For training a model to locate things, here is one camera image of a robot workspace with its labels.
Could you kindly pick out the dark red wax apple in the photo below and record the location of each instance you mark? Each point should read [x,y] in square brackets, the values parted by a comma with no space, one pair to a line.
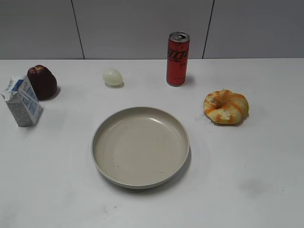
[43,82]

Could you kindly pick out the pale white egg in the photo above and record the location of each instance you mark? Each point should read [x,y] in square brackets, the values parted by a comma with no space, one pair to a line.
[112,77]

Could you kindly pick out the white blue milk carton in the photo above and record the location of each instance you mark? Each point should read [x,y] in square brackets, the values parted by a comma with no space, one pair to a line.
[22,102]

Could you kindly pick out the beige round plate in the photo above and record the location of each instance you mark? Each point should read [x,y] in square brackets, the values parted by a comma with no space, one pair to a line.
[140,147]

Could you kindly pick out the orange glazed donut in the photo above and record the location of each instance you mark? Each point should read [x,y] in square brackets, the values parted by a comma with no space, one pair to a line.
[225,107]

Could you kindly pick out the red soda can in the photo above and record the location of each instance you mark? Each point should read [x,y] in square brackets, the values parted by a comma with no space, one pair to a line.
[177,58]

